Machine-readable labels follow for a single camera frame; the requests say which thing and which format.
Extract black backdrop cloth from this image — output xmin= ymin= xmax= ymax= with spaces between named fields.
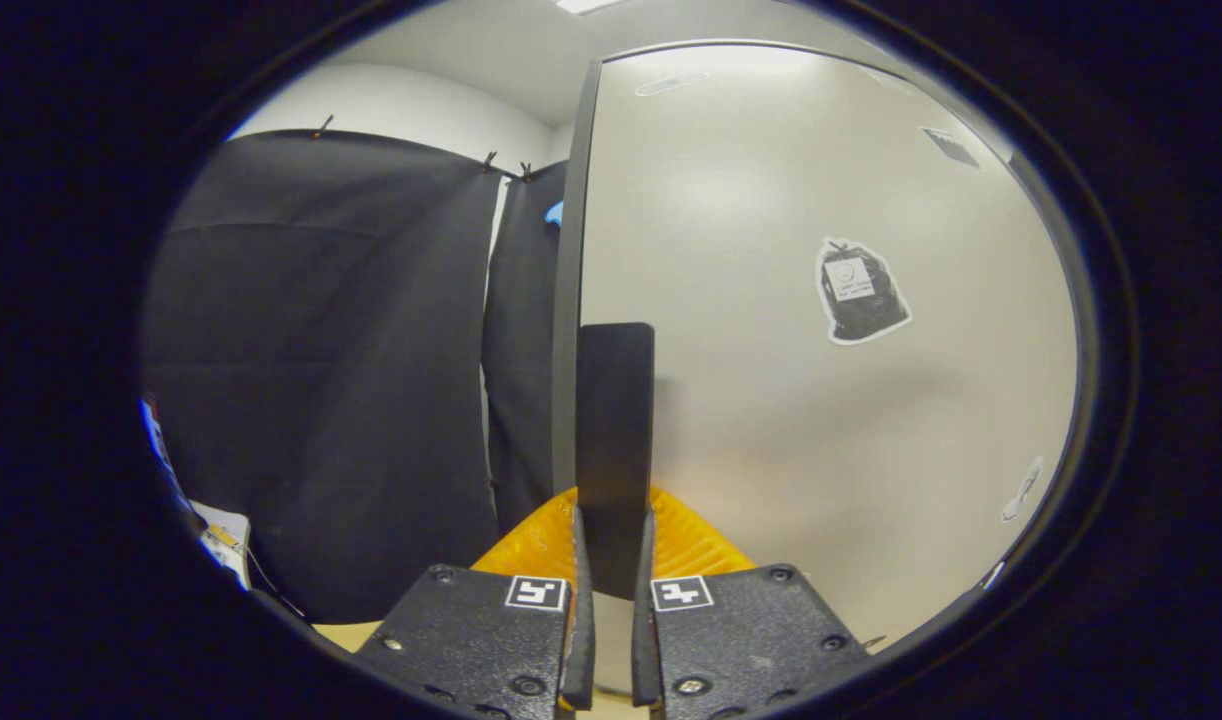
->
xmin=141 ymin=128 xmax=572 ymax=626

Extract grey cabinet door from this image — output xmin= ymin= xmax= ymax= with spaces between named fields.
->
xmin=551 ymin=42 xmax=1080 ymax=691

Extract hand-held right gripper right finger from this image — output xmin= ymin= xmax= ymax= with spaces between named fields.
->
xmin=631 ymin=487 xmax=872 ymax=720

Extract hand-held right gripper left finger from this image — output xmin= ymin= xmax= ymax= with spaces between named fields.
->
xmin=356 ymin=487 xmax=597 ymax=720

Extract black door handle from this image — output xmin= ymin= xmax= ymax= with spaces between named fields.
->
xmin=574 ymin=322 xmax=656 ymax=601

